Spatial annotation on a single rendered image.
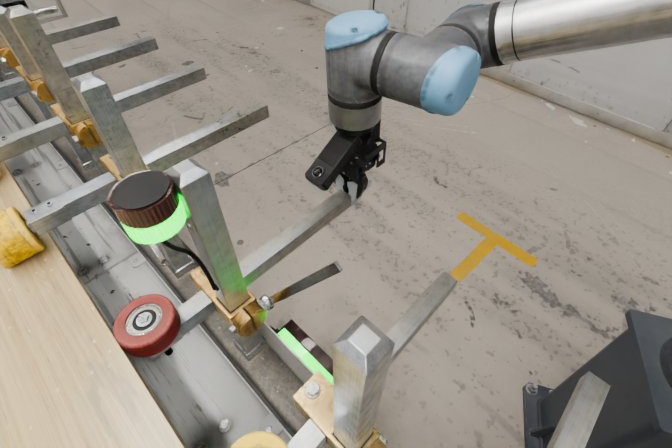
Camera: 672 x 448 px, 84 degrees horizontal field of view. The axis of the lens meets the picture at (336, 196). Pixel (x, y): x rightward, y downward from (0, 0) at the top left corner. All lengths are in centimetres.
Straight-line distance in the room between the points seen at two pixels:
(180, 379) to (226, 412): 12
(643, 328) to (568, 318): 73
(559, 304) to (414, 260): 60
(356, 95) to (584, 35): 30
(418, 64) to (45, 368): 61
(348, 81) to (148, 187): 32
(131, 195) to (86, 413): 28
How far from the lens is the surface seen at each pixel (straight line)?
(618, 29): 59
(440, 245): 182
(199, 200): 43
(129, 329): 61
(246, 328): 61
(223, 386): 84
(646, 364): 106
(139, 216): 40
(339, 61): 57
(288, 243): 68
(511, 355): 163
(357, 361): 30
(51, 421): 60
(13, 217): 73
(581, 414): 68
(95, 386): 60
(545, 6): 61
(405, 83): 52
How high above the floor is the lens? 139
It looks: 45 degrees down
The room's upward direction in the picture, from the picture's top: straight up
